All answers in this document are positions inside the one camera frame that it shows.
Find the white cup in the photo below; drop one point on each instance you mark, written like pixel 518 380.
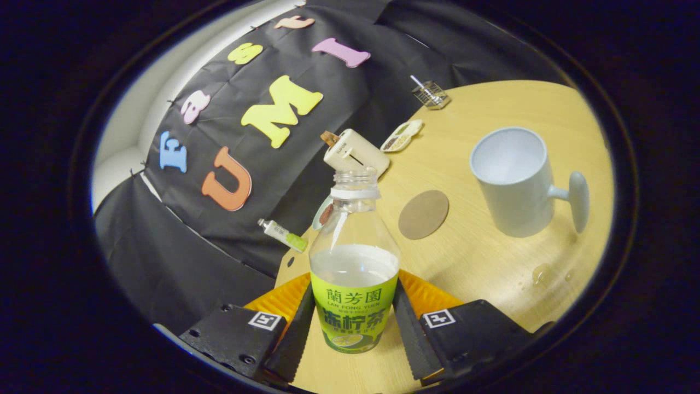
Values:
pixel 514 191

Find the pale green plate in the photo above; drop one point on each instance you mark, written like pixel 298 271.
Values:
pixel 318 219

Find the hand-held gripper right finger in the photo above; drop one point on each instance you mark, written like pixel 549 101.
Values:
pixel 413 345

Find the juice bottle with green label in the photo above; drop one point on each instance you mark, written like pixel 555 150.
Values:
pixel 354 312

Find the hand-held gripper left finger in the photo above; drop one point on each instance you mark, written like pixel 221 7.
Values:
pixel 287 345

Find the toast slice in toaster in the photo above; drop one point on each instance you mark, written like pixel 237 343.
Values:
pixel 329 138

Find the slim white and green bottle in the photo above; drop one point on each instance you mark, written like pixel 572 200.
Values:
pixel 281 234

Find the round brown coaster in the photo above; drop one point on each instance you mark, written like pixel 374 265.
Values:
pixel 424 214

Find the white straw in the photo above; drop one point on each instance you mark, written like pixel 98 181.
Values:
pixel 418 82

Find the white divided dish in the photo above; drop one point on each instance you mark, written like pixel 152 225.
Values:
pixel 402 135

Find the white toaster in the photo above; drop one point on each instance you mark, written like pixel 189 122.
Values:
pixel 358 153

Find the brown bread slice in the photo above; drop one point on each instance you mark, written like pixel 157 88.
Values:
pixel 326 213

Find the wooden table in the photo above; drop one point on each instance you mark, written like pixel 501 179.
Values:
pixel 481 273

